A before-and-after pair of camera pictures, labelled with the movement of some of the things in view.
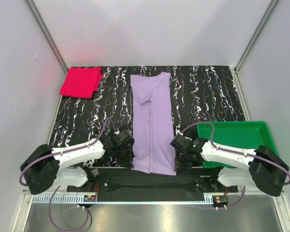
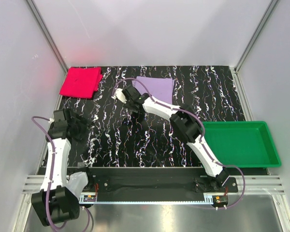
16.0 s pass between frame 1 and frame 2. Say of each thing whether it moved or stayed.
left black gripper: moved
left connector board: stayed
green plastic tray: stayed
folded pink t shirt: stayed
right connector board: stayed
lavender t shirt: moved
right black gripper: moved
